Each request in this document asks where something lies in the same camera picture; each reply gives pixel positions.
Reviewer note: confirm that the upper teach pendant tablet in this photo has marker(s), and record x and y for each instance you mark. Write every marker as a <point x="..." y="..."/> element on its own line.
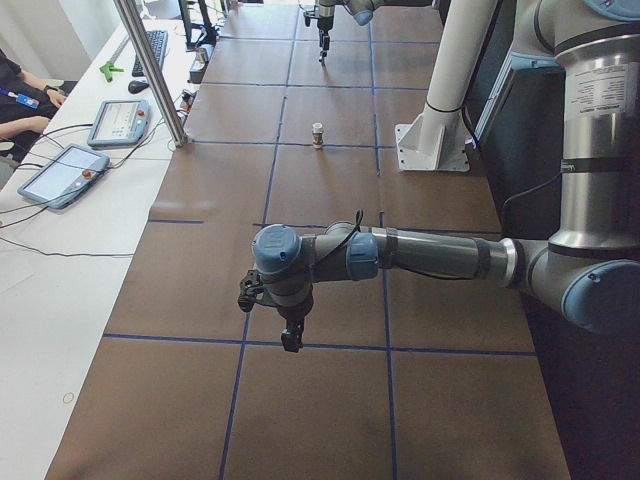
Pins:
<point x="119" y="123"/>

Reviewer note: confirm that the white brass PPR valve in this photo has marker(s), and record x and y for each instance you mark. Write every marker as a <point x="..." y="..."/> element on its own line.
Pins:
<point x="317" y="135"/>

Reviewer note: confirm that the black monitor stand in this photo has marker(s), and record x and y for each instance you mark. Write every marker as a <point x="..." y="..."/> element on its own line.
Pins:
<point x="197" y="33"/>

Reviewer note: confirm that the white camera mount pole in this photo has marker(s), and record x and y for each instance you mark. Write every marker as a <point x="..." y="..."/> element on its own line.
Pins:
<point x="464" y="33"/>

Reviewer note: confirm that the teach pendant tablet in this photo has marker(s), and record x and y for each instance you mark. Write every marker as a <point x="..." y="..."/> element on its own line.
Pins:
<point x="119" y="123"/>
<point x="65" y="178"/>

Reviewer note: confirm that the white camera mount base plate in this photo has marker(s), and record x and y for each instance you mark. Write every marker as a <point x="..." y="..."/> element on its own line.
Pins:
<point x="442" y="153"/>

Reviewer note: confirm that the aluminium frame post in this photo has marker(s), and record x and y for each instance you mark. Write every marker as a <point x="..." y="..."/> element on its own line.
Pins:
<point x="137" y="34"/>

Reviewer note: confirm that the black computer mouse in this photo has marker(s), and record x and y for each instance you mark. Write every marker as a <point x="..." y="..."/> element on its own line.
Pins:
<point x="137" y="86"/>

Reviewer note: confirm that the green plastic tool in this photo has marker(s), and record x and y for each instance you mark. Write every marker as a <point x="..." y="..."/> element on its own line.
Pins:
<point x="108" y="69"/>

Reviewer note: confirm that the seated person in black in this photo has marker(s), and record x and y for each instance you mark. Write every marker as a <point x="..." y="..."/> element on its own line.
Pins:
<point x="28" y="103"/>

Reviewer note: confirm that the lower teach pendant tablet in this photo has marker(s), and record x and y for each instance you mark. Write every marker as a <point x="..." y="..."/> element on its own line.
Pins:
<point x="65" y="178"/>

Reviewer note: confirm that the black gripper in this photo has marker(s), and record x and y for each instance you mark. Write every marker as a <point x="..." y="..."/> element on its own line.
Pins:
<point x="294" y="313"/>
<point x="324" y="24"/>

